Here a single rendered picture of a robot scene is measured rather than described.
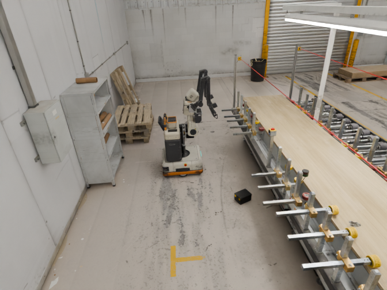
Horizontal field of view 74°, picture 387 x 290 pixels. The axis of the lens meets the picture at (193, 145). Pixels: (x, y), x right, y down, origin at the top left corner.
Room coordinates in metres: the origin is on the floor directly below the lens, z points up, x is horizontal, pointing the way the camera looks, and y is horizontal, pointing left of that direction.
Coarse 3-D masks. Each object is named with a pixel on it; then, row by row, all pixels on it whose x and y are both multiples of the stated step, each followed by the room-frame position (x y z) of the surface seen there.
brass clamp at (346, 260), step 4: (336, 252) 1.21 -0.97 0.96; (340, 256) 1.16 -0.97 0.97; (340, 260) 1.15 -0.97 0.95; (344, 260) 1.13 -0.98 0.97; (348, 260) 1.13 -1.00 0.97; (344, 264) 1.11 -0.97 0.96; (352, 264) 1.10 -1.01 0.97; (344, 268) 1.10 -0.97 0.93; (348, 268) 1.07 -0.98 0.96; (352, 268) 1.08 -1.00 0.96
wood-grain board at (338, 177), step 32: (256, 96) 4.79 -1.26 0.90; (288, 128) 3.32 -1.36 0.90; (320, 128) 3.27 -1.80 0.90; (320, 160) 2.46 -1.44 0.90; (352, 160) 2.43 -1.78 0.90; (320, 192) 1.91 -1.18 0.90; (352, 192) 1.89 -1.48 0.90; (384, 192) 1.87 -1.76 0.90; (384, 224) 1.48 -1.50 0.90; (384, 256) 1.20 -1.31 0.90; (384, 288) 0.97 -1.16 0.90
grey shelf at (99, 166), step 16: (64, 96) 3.36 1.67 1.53; (80, 96) 3.37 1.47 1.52; (96, 96) 4.17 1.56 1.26; (64, 112) 3.36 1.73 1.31; (80, 112) 3.36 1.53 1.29; (96, 112) 3.37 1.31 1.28; (80, 128) 3.36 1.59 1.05; (96, 128) 3.37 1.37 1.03; (112, 128) 4.26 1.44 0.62; (80, 144) 3.36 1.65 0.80; (96, 144) 3.37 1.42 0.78; (112, 144) 3.84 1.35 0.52; (80, 160) 3.36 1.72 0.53; (96, 160) 3.37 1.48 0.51; (112, 160) 3.96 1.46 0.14; (96, 176) 3.36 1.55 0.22; (112, 176) 3.37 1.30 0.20
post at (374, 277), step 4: (372, 272) 0.92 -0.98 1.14; (376, 272) 0.91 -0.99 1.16; (372, 276) 0.91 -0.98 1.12; (376, 276) 0.90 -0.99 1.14; (380, 276) 0.90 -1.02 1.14; (368, 280) 0.92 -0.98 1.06; (372, 280) 0.90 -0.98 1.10; (376, 280) 0.90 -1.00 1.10; (368, 284) 0.91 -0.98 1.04; (372, 284) 0.90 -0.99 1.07; (376, 284) 0.90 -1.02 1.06; (364, 288) 0.93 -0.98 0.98; (368, 288) 0.90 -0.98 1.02; (372, 288) 0.90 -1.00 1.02
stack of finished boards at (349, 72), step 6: (360, 66) 9.09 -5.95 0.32; (366, 66) 9.04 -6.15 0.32; (372, 66) 9.00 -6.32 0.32; (378, 66) 8.95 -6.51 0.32; (384, 66) 8.91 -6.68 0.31; (342, 72) 8.79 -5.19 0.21; (348, 72) 8.47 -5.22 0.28; (354, 72) 8.30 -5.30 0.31; (360, 72) 8.30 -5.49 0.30; (366, 72) 8.32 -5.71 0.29; (372, 72) 8.32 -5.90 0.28; (378, 72) 8.34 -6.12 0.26; (384, 72) 8.36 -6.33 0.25
